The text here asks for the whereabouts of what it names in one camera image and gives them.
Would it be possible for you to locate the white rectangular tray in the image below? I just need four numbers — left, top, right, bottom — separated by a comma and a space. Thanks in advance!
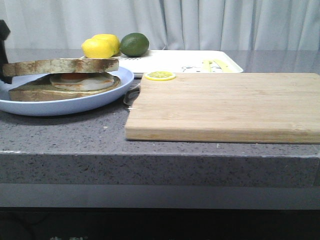
79, 49, 244, 75

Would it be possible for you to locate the front yellow lemon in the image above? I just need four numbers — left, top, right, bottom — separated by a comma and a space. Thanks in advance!
81, 38, 114, 59

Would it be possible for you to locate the bread slice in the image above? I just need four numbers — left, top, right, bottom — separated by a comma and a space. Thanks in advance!
2, 58, 119, 77
8, 72, 121, 102

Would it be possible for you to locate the metal spoon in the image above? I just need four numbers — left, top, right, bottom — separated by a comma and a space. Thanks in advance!
123, 83, 141, 107

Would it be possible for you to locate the fried egg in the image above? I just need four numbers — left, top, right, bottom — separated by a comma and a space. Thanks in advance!
49, 73, 115, 91

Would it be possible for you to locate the yellow plastic fork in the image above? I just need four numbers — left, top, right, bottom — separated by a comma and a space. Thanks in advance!
202, 59, 213, 73

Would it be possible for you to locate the wooden cutting board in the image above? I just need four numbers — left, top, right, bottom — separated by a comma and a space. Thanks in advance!
125, 73, 320, 144

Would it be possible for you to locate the blue round plate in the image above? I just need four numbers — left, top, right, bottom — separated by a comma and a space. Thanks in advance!
0, 66, 134, 117

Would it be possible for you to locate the yellow plastic knife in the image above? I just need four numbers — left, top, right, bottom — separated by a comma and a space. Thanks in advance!
213, 59, 232, 73

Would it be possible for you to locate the grey curtain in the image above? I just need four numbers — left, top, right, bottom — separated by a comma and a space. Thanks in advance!
0, 0, 320, 51

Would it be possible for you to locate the green lime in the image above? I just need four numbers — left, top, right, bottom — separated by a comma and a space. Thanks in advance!
119, 32, 150, 57

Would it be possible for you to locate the rear yellow lemon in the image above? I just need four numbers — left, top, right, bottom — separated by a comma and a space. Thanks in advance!
92, 33, 120, 57

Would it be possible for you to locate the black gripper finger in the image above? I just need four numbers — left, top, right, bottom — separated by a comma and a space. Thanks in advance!
0, 19, 12, 84

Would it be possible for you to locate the yellow lemon slice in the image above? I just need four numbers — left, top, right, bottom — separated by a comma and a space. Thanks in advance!
143, 71, 176, 81

